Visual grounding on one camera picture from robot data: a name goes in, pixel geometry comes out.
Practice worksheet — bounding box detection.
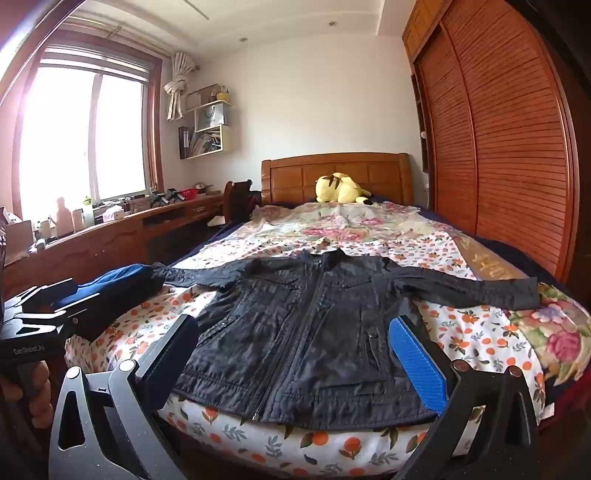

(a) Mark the golden brown cloth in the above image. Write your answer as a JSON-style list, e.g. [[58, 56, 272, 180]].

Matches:
[[455, 233, 529, 282]]

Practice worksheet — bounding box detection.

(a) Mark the wooden chair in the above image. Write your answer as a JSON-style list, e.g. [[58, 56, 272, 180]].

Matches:
[[224, 180, 262, 222]]

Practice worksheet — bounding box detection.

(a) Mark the wooden slatted wardrobe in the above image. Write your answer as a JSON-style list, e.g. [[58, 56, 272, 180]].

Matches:
[[402, 0, 580, 289]]

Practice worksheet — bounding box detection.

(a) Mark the floral blanket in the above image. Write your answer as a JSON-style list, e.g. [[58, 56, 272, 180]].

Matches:
[[252, 200, 591, 386]]

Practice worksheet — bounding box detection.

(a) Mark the white paper bag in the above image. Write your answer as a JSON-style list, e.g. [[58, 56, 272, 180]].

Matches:
[[194, 102, 227, 132]]

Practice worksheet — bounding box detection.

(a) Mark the yellow plush toy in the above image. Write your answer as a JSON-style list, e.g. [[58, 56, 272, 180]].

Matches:
[[315, 172, 372, 205]]

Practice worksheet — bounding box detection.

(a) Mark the tied beige curtain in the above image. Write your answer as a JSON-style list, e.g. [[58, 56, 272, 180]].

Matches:
[[165, 52, 200, 121]]

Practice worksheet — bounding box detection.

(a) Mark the window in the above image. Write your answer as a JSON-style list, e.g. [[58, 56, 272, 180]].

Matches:
[[0, 41, 164, 222]]

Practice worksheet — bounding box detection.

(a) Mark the wooden headboard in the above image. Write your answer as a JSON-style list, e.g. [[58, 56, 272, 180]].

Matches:
[[261, 153, 415, 207]]

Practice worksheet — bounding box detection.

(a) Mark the cardboard box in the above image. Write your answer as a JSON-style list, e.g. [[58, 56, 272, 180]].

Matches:
[[0, 219, 36, 260]]

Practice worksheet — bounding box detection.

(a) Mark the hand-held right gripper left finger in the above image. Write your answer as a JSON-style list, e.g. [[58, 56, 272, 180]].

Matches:
[[48, 314, 200, 480]]

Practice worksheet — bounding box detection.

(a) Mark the dark blue garment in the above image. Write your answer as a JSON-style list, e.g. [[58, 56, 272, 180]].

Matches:
[[51, 264, 158, 344]]

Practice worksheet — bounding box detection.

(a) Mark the cream wall shelf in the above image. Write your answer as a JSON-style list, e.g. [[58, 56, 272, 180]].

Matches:
[[178, 85, 236, 160]]

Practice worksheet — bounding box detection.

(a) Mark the person's left hand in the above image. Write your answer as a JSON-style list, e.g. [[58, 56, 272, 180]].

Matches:
[[22, 360, 55, 417]]

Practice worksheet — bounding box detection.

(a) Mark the black jacket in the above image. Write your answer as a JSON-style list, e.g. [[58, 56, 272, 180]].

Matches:
[[150, 248, 542, 426]]

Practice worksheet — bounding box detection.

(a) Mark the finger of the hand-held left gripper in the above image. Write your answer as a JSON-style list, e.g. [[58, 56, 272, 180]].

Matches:
[[14, 310, 88, 337], [4, 278, 78, 315]]

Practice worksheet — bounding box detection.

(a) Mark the wooden desk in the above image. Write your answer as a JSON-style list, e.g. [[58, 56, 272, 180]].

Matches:
[[0, 194, 227, 296]]

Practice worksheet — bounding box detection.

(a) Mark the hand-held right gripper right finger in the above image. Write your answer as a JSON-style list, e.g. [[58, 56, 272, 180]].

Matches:
[[388, 315, 541, 480]]

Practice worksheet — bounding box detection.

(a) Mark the bed with orange-print sheet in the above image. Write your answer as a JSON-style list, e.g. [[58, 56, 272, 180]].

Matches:
[[65, 231, 550, 478]]

